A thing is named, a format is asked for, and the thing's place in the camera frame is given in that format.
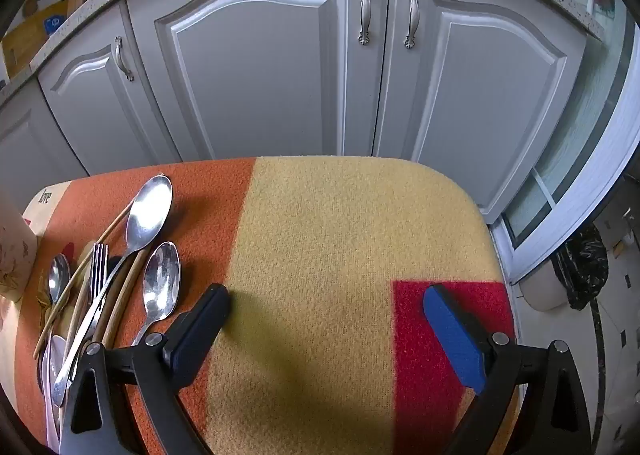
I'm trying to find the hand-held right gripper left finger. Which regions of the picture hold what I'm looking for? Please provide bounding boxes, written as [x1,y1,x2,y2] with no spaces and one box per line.
[59,284,232,455]

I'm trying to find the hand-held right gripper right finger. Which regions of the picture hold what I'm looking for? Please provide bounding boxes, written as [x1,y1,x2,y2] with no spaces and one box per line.
[422,284,598,455]

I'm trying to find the medium steel spoon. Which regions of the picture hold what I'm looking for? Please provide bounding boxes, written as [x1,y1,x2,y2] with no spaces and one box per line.
[131,241,181,347]

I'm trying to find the pale wooden chopstick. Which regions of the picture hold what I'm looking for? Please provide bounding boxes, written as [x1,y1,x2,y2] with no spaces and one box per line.
[33,202,136,360]
[102,252,148,343]

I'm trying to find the large steel spoon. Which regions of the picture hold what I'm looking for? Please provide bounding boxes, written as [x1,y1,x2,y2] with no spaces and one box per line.
[52,175,174,408]

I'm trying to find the small steel spoon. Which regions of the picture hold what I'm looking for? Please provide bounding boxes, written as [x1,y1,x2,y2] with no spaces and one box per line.
[42,254,71,336]

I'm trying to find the floral utensil cup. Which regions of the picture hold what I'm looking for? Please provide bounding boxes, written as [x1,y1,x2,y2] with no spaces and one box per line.
[0,185,38,303]

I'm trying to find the brown wooden chopstick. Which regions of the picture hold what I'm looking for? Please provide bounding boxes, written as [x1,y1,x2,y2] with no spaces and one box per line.
[92,262,126,336]

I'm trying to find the white bin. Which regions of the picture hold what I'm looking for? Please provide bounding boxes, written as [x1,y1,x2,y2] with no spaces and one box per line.
[520,255,571,311]

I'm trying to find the steel fork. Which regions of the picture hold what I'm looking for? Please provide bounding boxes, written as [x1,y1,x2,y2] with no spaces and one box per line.
[60,243,110,376]

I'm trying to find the pale wooden spoon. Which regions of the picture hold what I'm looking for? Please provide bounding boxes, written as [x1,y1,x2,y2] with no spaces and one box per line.
[65,242,96,341]

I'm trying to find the orange yellow red mat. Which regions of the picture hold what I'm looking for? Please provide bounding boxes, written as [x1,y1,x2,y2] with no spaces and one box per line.
[12,156,521,455]

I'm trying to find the grey wide cabinet door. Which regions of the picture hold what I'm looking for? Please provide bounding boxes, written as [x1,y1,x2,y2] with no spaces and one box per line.
[125,0,391,160]
[372,0,588,226]

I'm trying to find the grey narrow cabinet door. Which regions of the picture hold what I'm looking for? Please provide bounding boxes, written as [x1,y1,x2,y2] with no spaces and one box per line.
[37,2,183,176]

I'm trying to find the grey corner cabinet door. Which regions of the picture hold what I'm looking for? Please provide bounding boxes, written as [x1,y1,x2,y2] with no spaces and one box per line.
[0,80,91,196]

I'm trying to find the wooden cutting board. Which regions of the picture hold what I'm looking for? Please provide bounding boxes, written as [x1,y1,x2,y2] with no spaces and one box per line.
[2,0,68,78]

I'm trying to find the ornate metal door handle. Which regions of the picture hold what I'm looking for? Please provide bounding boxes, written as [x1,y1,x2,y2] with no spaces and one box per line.
[404,0,421,50]
[114,36,135,82]
[357,0,375,46]

